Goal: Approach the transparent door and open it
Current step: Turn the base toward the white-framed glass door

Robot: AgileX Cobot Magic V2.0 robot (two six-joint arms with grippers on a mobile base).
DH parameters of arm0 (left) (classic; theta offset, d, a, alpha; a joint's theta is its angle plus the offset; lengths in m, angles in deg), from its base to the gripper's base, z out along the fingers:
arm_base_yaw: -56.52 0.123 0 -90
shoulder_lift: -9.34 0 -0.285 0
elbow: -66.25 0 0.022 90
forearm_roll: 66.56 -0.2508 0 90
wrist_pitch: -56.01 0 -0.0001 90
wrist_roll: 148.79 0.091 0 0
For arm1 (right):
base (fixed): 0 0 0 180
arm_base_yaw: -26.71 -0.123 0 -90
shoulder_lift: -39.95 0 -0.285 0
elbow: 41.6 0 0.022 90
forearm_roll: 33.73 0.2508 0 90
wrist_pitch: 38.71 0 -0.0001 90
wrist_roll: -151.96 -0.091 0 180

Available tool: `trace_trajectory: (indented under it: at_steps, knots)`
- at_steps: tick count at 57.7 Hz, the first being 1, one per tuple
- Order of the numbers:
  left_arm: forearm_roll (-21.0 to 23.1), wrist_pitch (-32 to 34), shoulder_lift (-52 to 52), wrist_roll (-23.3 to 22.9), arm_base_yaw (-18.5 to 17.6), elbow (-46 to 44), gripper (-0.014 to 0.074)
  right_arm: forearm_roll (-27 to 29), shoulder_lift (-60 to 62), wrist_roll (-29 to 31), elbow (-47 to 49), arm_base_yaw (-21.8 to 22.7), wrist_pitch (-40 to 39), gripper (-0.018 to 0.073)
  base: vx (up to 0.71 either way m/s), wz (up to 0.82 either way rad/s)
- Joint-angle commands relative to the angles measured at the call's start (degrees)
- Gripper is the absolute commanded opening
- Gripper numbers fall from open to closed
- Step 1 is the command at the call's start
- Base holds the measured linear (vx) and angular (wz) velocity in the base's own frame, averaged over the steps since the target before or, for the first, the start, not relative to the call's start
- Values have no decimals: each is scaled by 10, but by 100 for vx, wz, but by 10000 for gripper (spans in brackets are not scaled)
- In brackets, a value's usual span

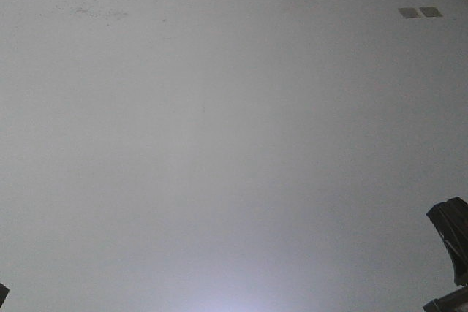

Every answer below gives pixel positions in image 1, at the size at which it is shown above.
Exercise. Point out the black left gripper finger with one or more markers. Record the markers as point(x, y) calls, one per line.
point(4, 291)

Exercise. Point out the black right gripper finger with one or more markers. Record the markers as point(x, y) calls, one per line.
point(450, 220)
point(454, 302)

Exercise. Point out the grey floor tape patches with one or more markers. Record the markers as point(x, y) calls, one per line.
point(420, 12)

